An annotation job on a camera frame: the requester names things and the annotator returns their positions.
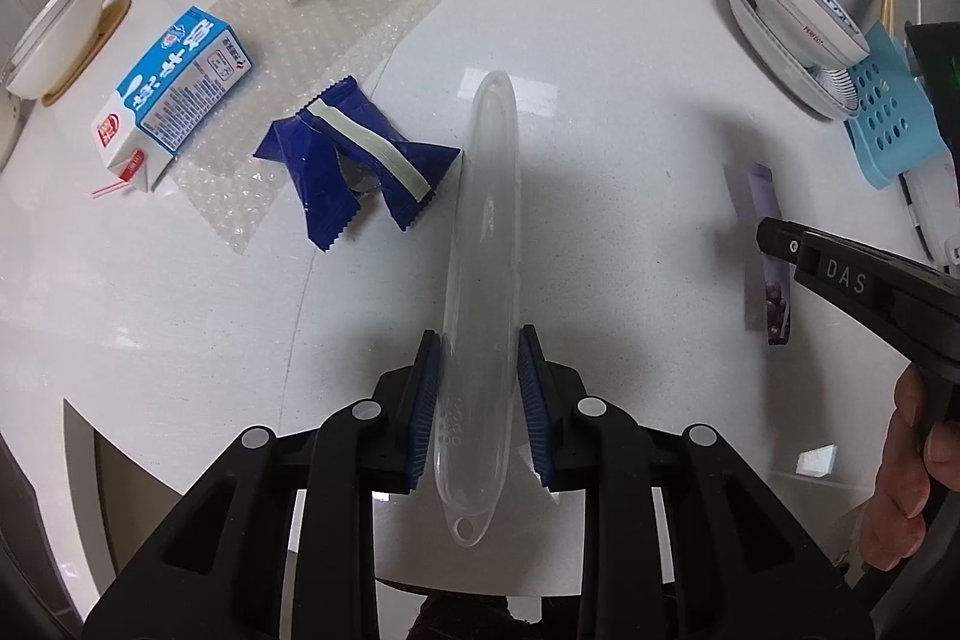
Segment purple snack wrapper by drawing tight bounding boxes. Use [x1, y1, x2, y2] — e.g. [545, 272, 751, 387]
[724, 163, 793, 346]

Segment blue snack wrapper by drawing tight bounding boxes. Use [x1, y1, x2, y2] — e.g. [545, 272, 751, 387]
[254, 76, 459, 252]

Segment clear bubble wrap sheet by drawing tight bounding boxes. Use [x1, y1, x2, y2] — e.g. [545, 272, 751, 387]
[167, 0, 441, 253]

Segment blue white milk carton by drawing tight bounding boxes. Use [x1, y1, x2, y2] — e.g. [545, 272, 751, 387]
[91, 7, 252, 197]

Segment right human hand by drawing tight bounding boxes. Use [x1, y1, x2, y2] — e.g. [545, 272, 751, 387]
[859, 365, 960, 572]

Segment light blue utensil holder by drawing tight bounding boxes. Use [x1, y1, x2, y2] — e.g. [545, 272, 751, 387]
[844, 21, 947, 190]

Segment blue patterned plate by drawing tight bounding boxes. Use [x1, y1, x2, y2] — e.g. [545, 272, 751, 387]
[727, 0, 859, 122]

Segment blue patterned white bowl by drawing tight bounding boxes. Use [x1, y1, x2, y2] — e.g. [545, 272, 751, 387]
[755, 0, 871, 70]

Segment round wooden coaster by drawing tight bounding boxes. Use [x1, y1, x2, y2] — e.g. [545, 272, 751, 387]
[41, 0, 132, 107]

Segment white stacked bowls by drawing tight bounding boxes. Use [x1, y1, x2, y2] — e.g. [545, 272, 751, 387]
[5, 0, 103, 101]

